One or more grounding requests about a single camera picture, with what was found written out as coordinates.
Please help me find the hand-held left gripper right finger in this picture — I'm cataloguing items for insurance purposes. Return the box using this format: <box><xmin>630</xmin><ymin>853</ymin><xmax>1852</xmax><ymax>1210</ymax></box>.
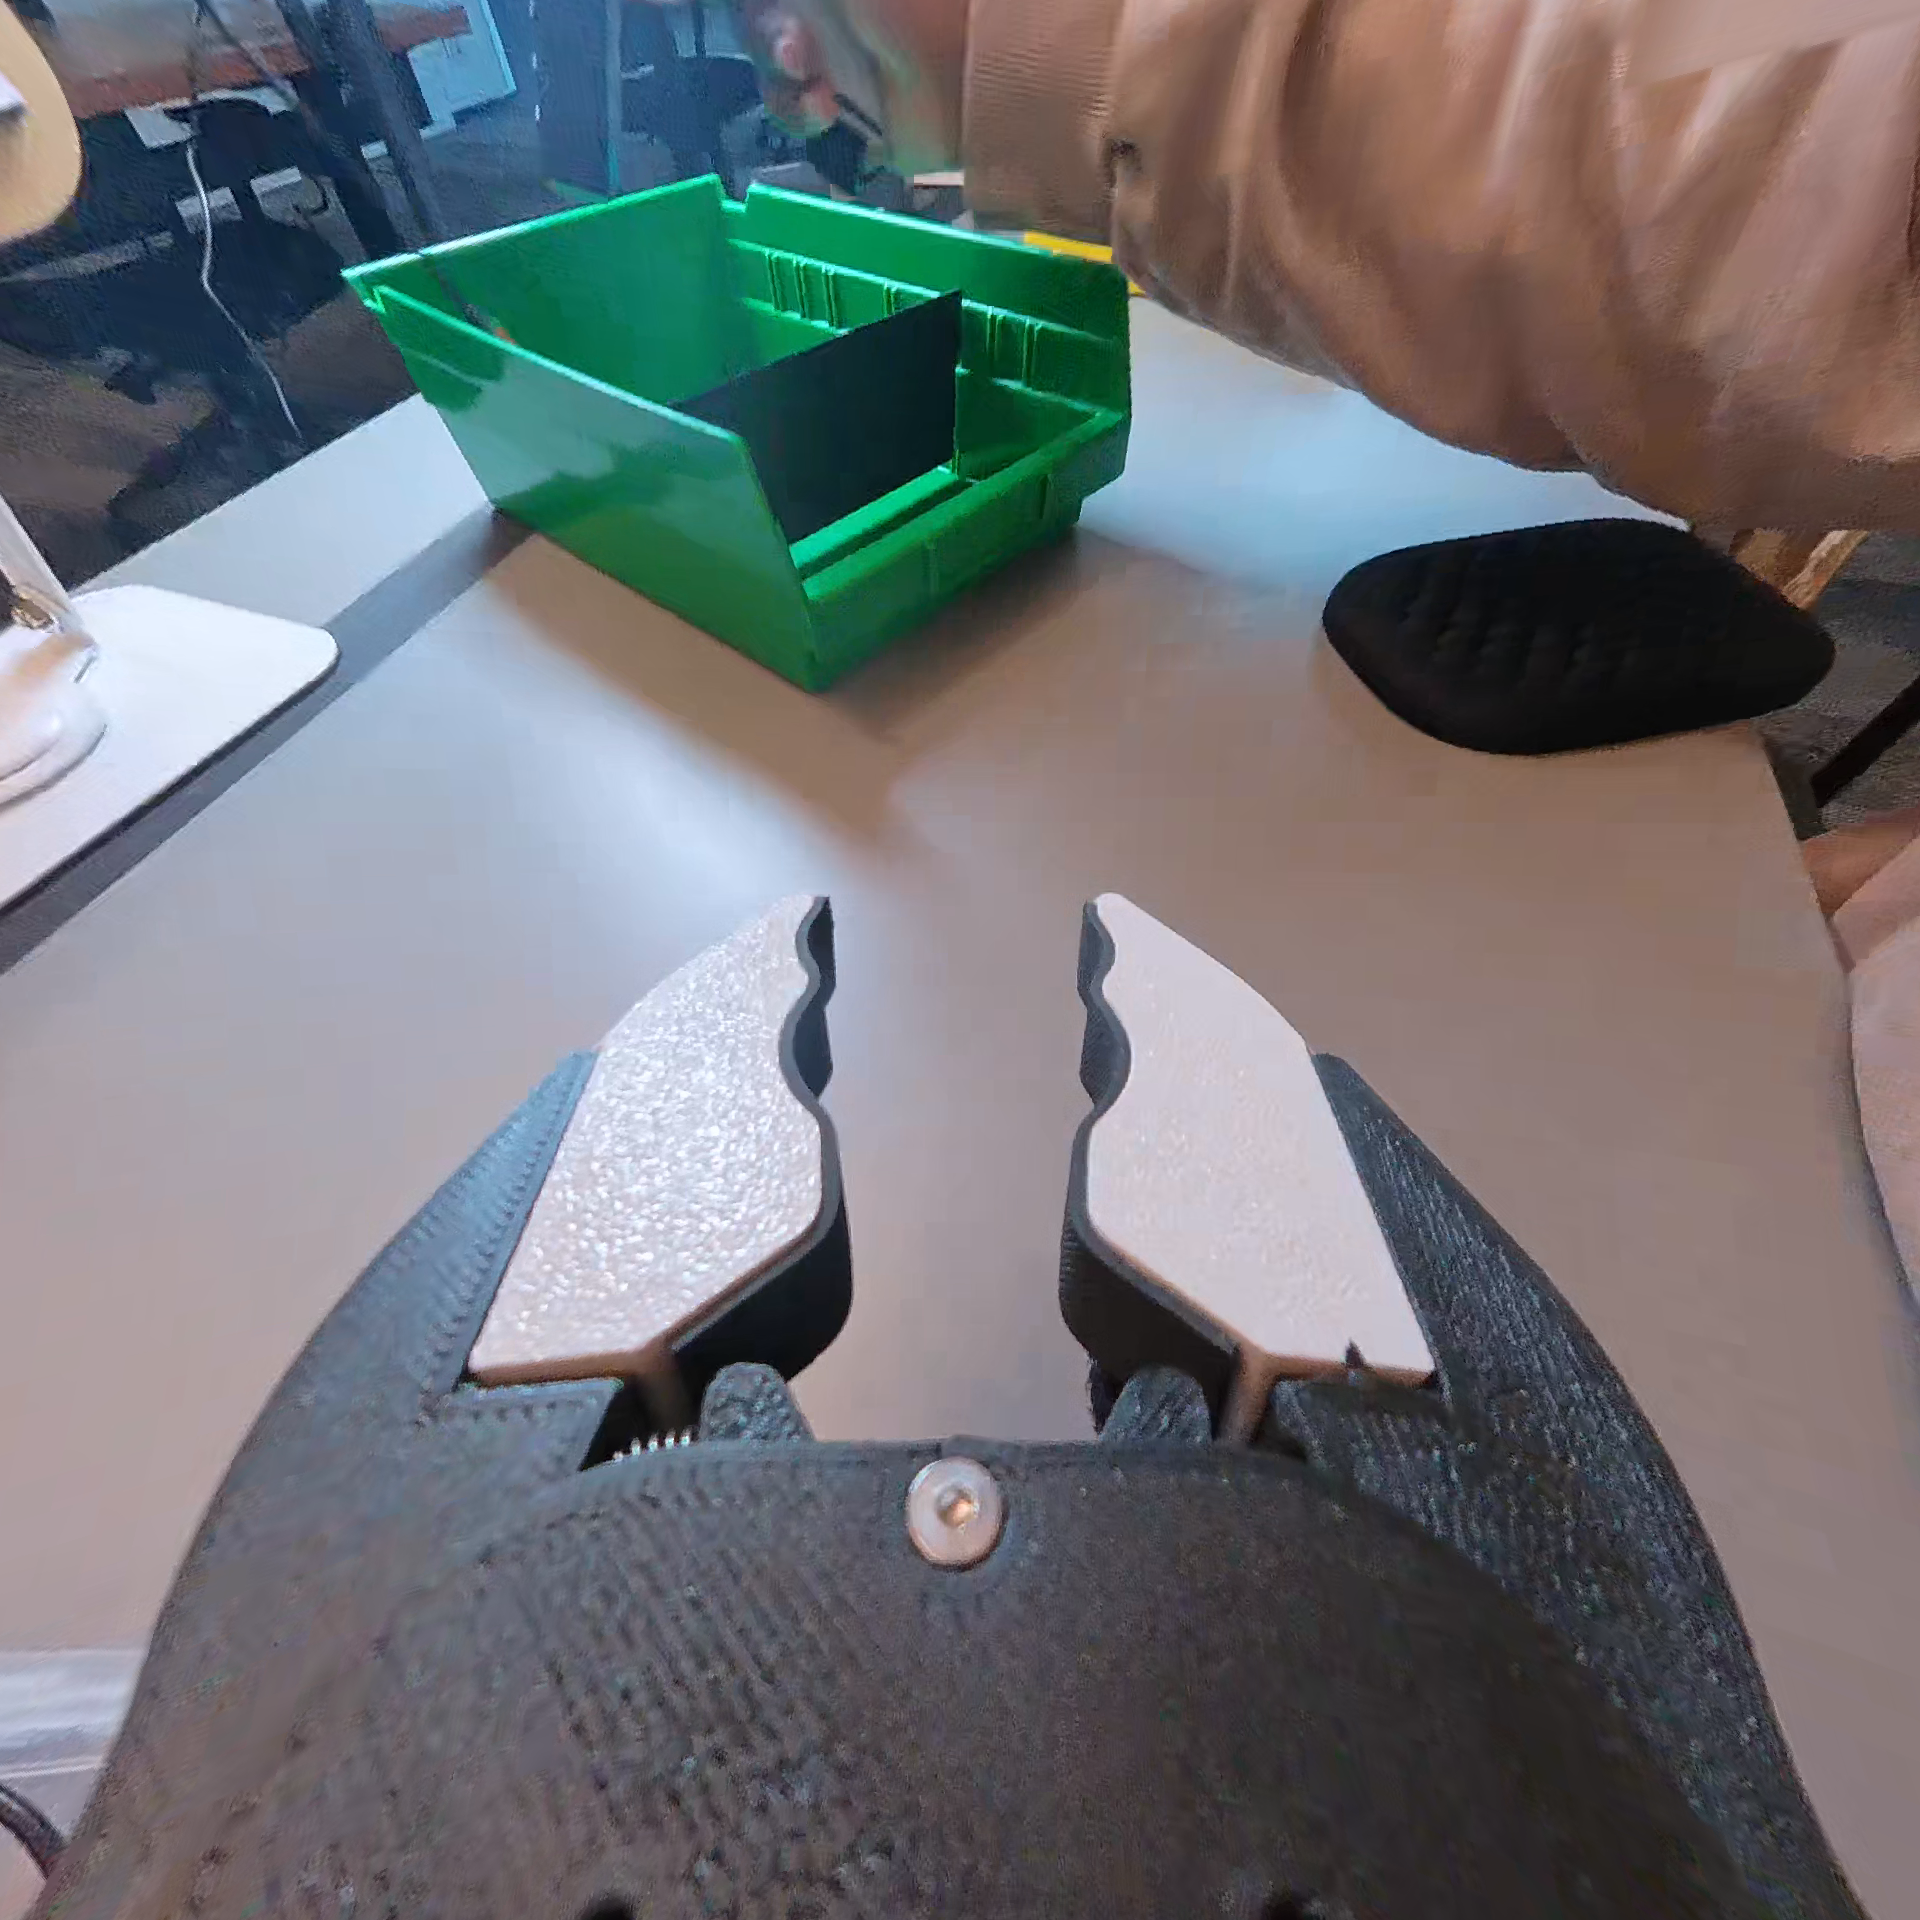
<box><xmin>1058</xmin><ymin>891</ymin><xmax>1441</xmax><ymax>1445</ymax></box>

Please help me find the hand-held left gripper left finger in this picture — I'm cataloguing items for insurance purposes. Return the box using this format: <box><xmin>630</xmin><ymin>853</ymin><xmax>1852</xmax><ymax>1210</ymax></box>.
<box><xmin>468</xmin><ymin>895</ymin><xmax>858</xmax><ymax>1445</ymax></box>

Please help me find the person's right forearm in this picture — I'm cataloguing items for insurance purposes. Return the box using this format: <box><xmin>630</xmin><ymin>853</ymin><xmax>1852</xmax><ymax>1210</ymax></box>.
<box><xmin>960</xmin><ymin>0</ymin><xmax>1920</xmax><ymax>535</ymax></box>

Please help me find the person's leg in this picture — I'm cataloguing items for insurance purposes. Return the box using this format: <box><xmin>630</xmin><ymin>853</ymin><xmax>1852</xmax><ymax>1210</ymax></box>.
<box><xmin>1798</xmin><ymin>810</ymin><xmax>1920</xmax><ymax>1291</ymax></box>

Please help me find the green plastic bin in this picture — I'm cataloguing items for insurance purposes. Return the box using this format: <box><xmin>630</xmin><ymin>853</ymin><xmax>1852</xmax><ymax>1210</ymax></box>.
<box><xmin>342</xmin><ymin>171</ymin><xmax>1133</xmax><ymax>696</ymax></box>

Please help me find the white flat stand base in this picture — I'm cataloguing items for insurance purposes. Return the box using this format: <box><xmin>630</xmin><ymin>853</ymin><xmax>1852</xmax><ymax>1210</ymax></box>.
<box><xmin>0</xmin><ymin>586</ymin><xmax>340</xmax><ymax>915</ymax></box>

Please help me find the black bin divider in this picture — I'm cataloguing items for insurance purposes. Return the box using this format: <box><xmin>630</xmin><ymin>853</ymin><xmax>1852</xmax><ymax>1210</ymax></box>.
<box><xmin>667</xmin><ymin>289</ymin><xmax>964</xmax><ymax>545</ymax></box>

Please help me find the clear glass object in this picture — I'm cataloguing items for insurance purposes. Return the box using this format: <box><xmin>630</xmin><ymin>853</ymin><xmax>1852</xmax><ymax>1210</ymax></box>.
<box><xmin>0</xmin><ymin>496</ymin><xmax>109</xmax><ymax>813</ymax></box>

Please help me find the wooden chair part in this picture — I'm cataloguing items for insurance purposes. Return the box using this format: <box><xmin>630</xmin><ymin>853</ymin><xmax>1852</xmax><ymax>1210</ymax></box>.
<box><xmin>1725</xmin><ymin>527</ymin><xmax>1875</xmax><ymax>609</ymax></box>

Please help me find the brown-edged table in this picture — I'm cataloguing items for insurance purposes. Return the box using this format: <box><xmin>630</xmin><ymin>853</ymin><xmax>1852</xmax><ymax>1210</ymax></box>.
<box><xmin>60</xmin><ymin>0</ymin><xmax>513</xmax><ymax>121</ymax></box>

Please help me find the beige rounded object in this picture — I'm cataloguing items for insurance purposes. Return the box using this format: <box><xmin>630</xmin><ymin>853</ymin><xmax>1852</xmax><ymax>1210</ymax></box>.
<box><xmin>0</xmin><ymin>47</ymin><xmax>85</xmax><ymax>242</ymax></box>

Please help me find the white hanging cable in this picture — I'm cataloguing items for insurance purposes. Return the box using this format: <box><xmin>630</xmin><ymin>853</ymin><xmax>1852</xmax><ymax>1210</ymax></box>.
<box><xmin>184</xmin><ymin>136</ymin><xmax>302</xmax><ymax>438</ymax></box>

